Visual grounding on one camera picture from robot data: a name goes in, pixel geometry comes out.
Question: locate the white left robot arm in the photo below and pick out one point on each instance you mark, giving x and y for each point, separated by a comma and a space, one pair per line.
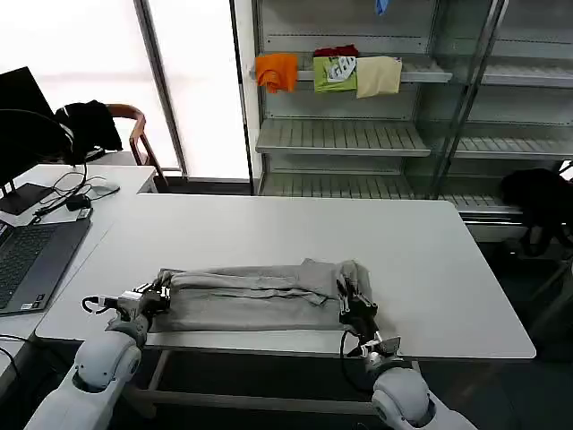
98, 363

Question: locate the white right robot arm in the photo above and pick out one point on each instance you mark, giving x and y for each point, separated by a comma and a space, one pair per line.
403, 389

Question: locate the grey printed t-shirt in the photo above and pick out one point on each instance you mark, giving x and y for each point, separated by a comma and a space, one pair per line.
250, 295

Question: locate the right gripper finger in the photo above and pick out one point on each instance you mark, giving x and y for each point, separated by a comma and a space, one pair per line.
344, 295
362, 295

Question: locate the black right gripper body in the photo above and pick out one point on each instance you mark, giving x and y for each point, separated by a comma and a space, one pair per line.
358, 318

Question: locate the grey window post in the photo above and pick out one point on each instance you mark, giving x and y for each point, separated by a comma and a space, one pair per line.
163, 89

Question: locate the black power adapter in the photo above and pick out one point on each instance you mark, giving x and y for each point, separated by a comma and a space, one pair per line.
78, 203

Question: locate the metal shelf rack with clothes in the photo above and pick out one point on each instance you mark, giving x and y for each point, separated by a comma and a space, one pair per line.
358, 112

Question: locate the brown wooden chair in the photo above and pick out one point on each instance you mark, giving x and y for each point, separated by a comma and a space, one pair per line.
139, 134

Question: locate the black monitor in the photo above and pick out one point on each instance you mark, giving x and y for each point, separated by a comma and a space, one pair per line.
22, 130

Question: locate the grey computer mouse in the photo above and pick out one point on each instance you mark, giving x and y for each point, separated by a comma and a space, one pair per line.
106, 189

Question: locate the black jacket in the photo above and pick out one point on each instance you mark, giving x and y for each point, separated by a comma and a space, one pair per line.
91, 127

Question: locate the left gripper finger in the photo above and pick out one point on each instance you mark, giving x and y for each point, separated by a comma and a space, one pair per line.
166, 293
147, 286

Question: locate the black flat monitor base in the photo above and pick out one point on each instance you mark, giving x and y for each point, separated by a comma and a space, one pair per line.
22, 198

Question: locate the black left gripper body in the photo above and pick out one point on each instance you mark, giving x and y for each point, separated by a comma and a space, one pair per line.
154, 302

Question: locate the black backpack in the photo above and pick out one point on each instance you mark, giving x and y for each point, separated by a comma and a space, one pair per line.
535, 201

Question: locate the dark grey laptop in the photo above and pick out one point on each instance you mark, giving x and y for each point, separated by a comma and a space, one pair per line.
31, 264

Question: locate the white table frame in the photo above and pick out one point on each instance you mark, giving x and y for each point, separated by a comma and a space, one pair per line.
268, 401

